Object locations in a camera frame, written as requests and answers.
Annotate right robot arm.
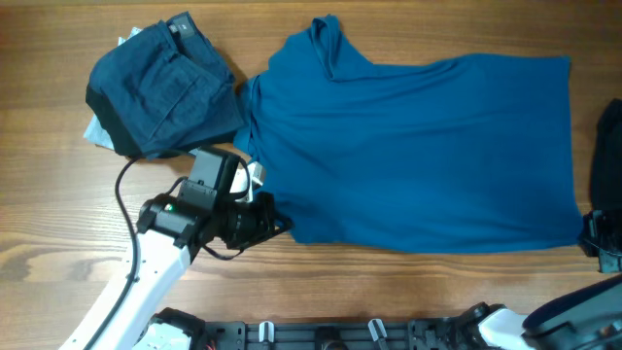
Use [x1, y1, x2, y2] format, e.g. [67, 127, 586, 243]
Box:
[462, 210, 621, 350]

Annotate folded black garment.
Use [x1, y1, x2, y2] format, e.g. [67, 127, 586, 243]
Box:
[85, 83, 234, 159]

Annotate black garment at right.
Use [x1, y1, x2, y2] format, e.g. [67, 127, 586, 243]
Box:
[590, 98, 621, 212]

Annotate blue polo shirt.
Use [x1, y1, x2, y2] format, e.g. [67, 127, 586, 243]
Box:
[234, 16, 582, 254]

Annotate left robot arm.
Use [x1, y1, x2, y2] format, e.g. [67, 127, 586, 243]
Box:
[62, 147, 294, 349]

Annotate folded dark denim jeans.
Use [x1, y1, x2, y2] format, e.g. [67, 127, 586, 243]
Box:
[89, 11, 247, 160]

